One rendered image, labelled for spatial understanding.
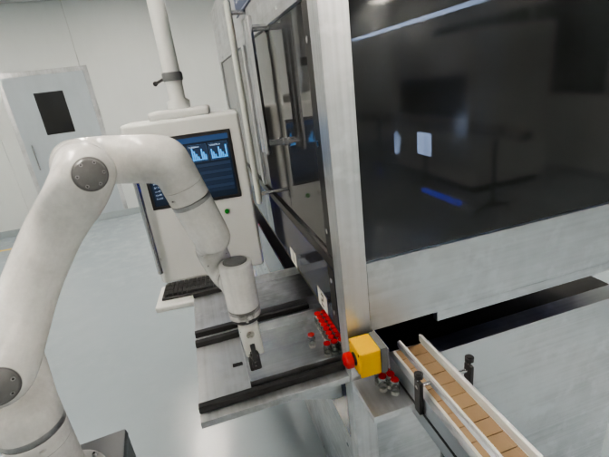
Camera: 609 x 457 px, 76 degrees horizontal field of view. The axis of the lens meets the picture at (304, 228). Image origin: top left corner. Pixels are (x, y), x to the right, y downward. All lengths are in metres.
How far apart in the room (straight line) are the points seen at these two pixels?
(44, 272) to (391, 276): 0.74
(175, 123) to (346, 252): 1.11
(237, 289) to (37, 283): 0.41
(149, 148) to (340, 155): 0.39
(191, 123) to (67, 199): 1.10
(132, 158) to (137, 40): 5.58
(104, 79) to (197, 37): 1.41
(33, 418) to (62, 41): 5.89
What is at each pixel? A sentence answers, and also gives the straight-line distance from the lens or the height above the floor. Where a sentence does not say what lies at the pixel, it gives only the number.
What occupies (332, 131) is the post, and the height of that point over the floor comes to 1.54.
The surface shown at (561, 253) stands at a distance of 1.35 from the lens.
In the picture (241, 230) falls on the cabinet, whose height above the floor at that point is 1.00.
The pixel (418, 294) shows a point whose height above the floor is 1.09.
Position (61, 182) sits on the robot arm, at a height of 1.53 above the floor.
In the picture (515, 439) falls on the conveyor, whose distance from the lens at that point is 0.94.
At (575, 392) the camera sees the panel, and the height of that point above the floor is 0.52.
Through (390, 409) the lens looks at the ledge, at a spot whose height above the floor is 0.88.
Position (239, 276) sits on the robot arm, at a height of 1.22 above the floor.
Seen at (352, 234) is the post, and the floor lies 1.30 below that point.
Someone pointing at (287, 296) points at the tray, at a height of 0.88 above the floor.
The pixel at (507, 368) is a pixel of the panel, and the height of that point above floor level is 0.74.
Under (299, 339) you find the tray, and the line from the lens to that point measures 1.28.
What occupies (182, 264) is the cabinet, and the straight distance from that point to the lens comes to 1.98.
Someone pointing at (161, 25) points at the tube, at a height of 1.91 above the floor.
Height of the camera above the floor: 1.64
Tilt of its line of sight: 21 degrees down
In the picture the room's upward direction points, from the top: 7 degrees counter-clockwise
